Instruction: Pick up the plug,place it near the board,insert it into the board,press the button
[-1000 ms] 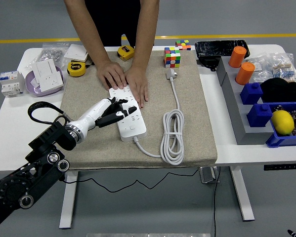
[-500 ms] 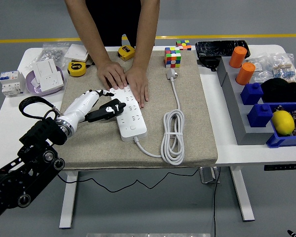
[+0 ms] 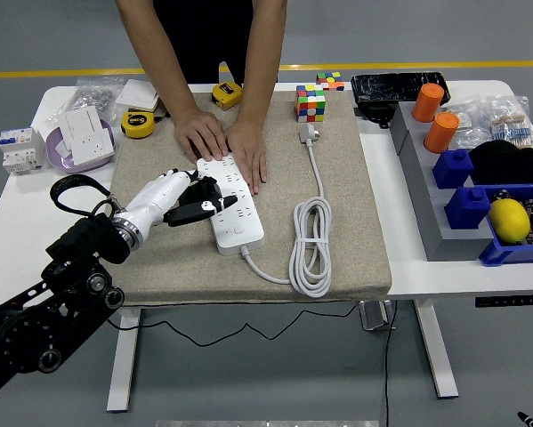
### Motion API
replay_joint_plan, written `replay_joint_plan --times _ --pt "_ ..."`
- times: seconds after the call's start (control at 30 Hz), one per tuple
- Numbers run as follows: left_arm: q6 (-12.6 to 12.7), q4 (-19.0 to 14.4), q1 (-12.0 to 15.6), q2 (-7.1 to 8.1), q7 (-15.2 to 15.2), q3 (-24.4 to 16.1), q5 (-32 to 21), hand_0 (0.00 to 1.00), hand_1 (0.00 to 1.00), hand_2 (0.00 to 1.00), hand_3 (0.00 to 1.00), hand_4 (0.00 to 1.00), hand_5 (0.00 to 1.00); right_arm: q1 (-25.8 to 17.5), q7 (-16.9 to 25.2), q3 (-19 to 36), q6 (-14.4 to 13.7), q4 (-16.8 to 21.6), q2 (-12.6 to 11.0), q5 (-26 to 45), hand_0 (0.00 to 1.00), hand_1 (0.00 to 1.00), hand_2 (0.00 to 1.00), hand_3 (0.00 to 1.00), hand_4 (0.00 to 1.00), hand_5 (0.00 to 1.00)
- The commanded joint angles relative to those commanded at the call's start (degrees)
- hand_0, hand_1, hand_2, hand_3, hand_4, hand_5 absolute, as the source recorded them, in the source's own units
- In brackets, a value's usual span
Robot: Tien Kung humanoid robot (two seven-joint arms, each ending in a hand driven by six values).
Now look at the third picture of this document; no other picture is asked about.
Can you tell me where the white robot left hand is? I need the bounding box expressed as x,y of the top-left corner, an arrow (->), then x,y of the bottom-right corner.
123,167 -> 240,233

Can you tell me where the person's left hand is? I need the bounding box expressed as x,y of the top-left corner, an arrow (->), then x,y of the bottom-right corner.
224,119 -> 269,197

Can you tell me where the person's right hand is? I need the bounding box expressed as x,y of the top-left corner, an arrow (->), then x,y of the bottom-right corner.
174,108 -> 230,164

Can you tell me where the black plug adapter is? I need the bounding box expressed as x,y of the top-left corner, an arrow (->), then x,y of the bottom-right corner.
179,176 -> 222,210

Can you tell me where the white power strip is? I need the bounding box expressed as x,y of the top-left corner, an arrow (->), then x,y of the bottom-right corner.
196,153 -> 266,257

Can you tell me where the black plug cord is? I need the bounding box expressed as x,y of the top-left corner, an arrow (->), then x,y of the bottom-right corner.
107,309 -> 361,349

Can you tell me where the square yellow tape measure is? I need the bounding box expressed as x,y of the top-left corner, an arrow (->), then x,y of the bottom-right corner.
211,81 -> 242,110

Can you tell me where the round yellow-black tape measure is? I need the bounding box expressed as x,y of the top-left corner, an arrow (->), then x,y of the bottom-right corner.
119,109 -> 174,140

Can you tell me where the grey-brown mat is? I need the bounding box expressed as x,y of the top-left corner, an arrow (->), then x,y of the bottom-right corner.
107,91 -> 392,308

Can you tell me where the large colourful puzzle cube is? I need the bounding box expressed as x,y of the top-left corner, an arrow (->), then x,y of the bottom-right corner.
295,84 -> 327,124

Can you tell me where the person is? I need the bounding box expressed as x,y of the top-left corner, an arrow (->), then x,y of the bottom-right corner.
152,0 -> 279,86

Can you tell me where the small colourful puzzle cube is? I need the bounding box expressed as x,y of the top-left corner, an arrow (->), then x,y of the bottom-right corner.
315,71 -> 345,93

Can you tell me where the white table leg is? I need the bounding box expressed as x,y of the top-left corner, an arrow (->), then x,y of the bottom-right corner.
415,298 -> 460,399
105,306 -> 142,413

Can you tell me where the clear bag of metal parts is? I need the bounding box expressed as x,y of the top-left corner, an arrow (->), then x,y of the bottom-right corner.
45,76 -> 125,125

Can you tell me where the black table control panel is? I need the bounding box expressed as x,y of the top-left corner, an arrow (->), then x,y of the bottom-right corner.
473,294 -> 533,308

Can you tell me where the black box device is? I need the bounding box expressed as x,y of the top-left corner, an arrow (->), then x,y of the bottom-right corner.
357,101 -> 400,130

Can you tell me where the white circuit breaker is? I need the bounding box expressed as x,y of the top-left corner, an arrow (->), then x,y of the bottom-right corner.
0,126 -> 46,177

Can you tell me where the black plastic tray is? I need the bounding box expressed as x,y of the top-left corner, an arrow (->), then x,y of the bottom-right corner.
350,71 -> 452,108

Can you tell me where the blue plastic bin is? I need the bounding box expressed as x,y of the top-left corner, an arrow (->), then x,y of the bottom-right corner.
478,181 -> 533,268

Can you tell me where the silver box under table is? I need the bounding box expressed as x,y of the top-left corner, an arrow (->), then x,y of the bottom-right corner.
358,300 -> 397,331

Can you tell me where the orange cylinder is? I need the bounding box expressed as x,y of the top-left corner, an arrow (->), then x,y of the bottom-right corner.
423,111 -> 461,155
411,83 -> 445,124

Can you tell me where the grey stepped block stand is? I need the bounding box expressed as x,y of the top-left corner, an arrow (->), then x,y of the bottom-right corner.
389,101 -> 498,262

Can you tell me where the yellow lemon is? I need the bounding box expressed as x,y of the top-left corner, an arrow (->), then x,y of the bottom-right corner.
487,198 -> 532,245

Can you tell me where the blue block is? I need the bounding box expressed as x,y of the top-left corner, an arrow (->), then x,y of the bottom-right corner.
432,149 -> 475,190
444,186 -> 492,231

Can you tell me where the clear bag of white parts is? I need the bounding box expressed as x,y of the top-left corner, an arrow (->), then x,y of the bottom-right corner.
443,100 -> 494,150

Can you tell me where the black cloth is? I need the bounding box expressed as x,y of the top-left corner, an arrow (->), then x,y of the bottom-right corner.
468,140 -> 533,187

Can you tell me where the clear bag of resistors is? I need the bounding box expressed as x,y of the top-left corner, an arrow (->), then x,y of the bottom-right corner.
486,94 -> 533,150

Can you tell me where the white power strip cord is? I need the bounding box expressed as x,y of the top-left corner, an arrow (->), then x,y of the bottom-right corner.
238,123 -> 335,299

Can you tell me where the white flat switch plate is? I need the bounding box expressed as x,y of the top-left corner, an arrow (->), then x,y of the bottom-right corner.
114,78 -> 160,112

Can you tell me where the white wall socket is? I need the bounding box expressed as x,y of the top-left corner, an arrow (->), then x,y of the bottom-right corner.
65,128 -> 116,166

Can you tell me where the white switch panel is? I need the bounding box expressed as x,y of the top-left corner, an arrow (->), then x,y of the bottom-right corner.
64,105 -> 103,143

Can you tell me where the black hanging cable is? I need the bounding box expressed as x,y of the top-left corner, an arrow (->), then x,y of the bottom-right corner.
383,301 -> 399,427

